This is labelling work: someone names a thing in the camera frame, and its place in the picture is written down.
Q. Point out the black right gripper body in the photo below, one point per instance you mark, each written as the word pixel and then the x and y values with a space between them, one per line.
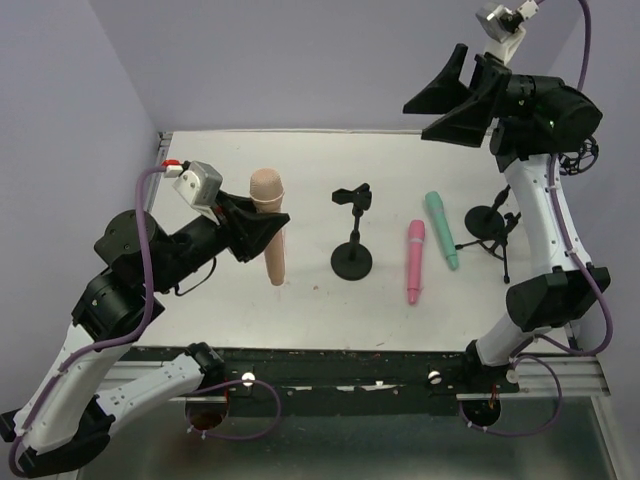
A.
pixel 492 93

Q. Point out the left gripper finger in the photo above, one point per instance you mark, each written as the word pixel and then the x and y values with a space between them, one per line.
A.
pixel 256 231
pixel 234 201

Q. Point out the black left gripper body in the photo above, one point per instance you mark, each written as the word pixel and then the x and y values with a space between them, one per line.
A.
pixel 230 227

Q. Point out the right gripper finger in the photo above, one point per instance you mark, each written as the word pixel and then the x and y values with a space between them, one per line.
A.
pixel 445 92
pixel 465 125

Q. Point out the peach microphone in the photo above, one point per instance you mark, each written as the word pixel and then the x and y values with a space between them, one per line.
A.
pixel 267 193

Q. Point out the black round-base clip stand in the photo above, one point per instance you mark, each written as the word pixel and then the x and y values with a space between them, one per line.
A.
pixel 352 261

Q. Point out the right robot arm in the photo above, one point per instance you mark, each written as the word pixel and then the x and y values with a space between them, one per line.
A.
pixel 531 120

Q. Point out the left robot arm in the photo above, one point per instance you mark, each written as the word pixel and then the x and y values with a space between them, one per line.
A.
pixel 69 421

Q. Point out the teal microphone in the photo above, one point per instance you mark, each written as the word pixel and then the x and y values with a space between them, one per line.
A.
pixel 435 210

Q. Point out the pink microphone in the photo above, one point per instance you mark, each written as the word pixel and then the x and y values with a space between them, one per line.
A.
pixel 415 244

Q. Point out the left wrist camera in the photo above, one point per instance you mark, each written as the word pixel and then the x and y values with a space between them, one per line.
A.
pixel 197 183

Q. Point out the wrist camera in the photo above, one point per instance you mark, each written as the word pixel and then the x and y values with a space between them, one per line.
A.
pixel 197 183
pixel 504 27

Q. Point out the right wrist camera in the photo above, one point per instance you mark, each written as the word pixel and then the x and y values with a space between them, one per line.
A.
pixel 504 27

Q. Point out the black tripod shock-mount stand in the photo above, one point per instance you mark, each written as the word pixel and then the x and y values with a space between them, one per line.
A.
pixel 505 240

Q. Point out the black front mounting rail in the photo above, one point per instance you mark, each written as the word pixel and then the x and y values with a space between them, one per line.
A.
pixel 313 383

